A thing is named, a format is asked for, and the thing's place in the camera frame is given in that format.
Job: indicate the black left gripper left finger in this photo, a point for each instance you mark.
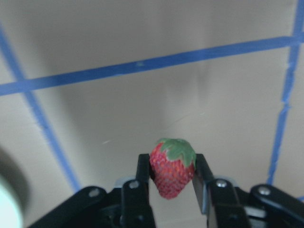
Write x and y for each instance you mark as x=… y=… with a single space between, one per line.
x=126 y=206

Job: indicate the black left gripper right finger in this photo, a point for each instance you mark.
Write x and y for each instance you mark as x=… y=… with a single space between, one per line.
x=226 y=205

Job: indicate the light green plate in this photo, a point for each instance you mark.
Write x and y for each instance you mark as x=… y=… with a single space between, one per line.
x=10 y=208

